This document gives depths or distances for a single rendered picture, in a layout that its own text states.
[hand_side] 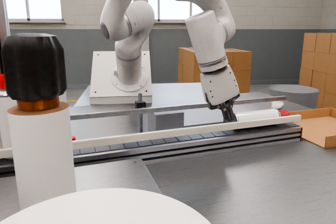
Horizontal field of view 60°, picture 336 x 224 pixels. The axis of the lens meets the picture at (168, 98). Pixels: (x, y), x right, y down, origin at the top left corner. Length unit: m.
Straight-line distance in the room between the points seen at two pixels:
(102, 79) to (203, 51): 0.80
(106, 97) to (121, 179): 0.85
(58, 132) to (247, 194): 0.43
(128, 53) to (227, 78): 0.56
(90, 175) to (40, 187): 0.19
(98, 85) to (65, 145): 1.02
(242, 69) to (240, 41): 2.40
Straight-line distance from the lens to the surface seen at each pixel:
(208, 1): 0.88
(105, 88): 1.47
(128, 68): 1.36
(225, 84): 0.86
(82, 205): 0.30
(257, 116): 0.96
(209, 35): 0.80
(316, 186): 0.79
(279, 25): 6.89
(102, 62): 1.58
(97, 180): 0.64
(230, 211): 0.64
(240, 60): 4.16
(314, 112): 1.33
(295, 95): 2.92
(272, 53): 6.85
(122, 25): 1.16
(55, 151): 0.47
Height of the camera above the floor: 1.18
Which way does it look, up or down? 13 degrees down
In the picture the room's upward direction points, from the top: straight up
